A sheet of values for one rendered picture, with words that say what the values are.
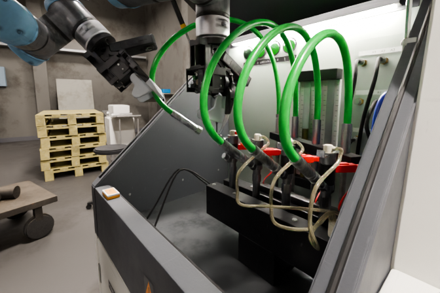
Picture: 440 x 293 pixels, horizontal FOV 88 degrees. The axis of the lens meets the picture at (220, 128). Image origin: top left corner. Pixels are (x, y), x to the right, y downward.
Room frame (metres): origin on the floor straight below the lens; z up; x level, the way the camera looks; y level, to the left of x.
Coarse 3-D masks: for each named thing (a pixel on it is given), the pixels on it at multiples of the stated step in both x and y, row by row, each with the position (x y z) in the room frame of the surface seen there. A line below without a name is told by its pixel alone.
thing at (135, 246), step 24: (96, 192) 0.62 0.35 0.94; (120, 216) 0.47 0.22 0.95; (144, 216) 0.47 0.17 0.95; (120, 240) 0.47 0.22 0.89; (144, 240) 0.39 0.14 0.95; (168, 240) 0.39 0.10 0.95; (120, 264) 0.48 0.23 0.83; (144, 264) 0.37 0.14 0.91; (168, 264) 0.33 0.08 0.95; (192, 264) 0.33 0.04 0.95; (144, 288) 0.38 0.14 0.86; (168, 288) 0.31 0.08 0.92; (192, 288) 0.28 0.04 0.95; (216, 288) 0.28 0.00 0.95
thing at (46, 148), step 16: (48, 112) 3.56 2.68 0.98; (64, 112) 3.56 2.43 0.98; (80, 112) 3.56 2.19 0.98; (96, 112) 3.56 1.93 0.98; (48, 128) 3.21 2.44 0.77; (64, 128) 3.32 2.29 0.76; (80, 128) 4.13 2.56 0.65; (96, 128) 3.62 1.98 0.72; (48, 144) 3.21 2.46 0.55; (64, 144) 3.50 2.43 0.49; (80, 144) 3.44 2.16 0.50; (96, 144) 3.64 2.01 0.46; (48, 160) 3.20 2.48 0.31; (64, 160) 3.31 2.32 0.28; (80, 160) 3.71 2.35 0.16; (96, 160) 3.71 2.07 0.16; (48, 176) 3.19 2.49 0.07
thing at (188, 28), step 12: (192, 24) 0.61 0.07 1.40; (240, 24) 0.66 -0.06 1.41; (180, 36) 0.61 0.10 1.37; (156, 60) 0.58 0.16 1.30; (276, 72) 0.70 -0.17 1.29; (276, 84) 0.70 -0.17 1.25; (156, 96) 0.58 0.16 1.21; (276, 96) 0.70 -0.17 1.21; (168, 108) 0.59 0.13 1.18; (276, 108) 0.71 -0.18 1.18
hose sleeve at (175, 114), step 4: (172, 112) 0.59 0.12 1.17; (176, 112) 0.60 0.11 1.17; (172, 116) 0.60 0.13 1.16; (176, 116) 0.60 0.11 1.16; (180, 116) 0.60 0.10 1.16; (184, 116) 0.61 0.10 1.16; (180, 120) 0.60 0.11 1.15; (184, 120) 0.60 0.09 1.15; (188, 120) 0.61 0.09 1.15; (184, 124) 0.61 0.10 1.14; (188, 124) 0.61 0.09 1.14; (192, 124) 0.61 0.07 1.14; (192, 128) 0.61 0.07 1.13; (196, 128) 0.61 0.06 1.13
